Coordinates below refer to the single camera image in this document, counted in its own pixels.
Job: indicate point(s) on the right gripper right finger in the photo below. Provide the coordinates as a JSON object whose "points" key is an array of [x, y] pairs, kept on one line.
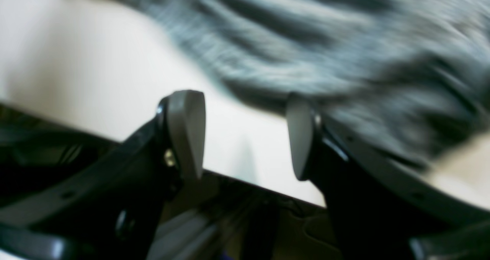
{"points": [[379, 211]]}

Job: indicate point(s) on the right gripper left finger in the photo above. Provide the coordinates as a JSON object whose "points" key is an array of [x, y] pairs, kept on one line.
{"points": [[67, 195]]}

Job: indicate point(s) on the grey t-shirt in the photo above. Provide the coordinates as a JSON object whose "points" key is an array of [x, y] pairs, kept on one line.
{"points": [[409, 76]]}

